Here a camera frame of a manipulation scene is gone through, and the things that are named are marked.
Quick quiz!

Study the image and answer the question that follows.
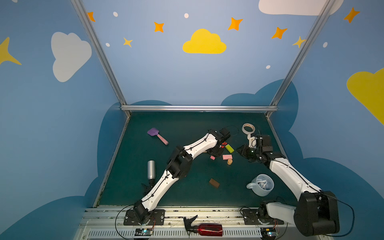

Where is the yellow-green wood block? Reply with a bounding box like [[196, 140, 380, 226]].
[[225, 144, 235, 154]]

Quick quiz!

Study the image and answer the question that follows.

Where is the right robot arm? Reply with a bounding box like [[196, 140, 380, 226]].
[[237, 145, 340, 237]]

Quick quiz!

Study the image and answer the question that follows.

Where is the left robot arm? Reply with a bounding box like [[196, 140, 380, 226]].
[[133, 128, 231, 225]]

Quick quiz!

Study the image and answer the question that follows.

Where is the light pink wood block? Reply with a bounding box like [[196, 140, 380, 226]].
[[222, 155, 233, 160]]

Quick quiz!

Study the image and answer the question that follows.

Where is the brown wood block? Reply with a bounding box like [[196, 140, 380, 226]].
[[209, 179, 220, 189]]

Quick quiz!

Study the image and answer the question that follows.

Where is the white tape roll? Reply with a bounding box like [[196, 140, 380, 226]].
[[242, 123, 256, 135]]

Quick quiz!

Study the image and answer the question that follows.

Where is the light blue mug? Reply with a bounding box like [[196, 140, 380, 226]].
[[246, 174, 275, 197]]

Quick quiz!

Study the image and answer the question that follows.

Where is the purple pink toy spatula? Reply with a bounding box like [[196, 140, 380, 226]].
[[147, 128, 169, 145]]

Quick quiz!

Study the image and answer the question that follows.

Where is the silver metal can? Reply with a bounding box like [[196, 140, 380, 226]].
[[147, 160, 156, 180]]

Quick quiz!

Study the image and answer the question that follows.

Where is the right controller board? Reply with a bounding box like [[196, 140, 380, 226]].
[[261, 228, 277, 240]]

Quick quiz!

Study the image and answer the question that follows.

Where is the controller board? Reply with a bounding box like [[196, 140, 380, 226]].
[[135, 229, 154, 237], [261, 228, 277, 240]]

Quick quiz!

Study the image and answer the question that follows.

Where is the red spray bottle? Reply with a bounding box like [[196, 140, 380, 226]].
[[183, 215, 223, 237]]

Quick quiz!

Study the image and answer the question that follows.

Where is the left controller board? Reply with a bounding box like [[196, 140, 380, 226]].
[[135, 229, 154, 237]]

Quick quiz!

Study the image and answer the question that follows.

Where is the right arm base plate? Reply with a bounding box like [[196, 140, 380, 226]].
[[240, 208, 285, 225]]

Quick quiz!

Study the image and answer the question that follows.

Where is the aluminium frame rail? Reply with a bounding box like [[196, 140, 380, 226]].
[[121, 105, 278, 112]]

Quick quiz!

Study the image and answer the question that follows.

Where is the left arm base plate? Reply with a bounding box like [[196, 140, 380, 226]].
[[123, 209, 165, 226]]

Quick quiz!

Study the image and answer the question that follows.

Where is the aluminium corner post right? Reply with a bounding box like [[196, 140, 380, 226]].
[[266, 0, 336, 119]]

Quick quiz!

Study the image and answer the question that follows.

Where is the aluminium corner post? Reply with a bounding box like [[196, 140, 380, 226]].
[[266, 0, 336, 119], [71, 0, 127, 107]]

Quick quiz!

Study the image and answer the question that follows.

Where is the aluminium corner post left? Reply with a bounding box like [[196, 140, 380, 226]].
[[71, 0, 127, 107]]

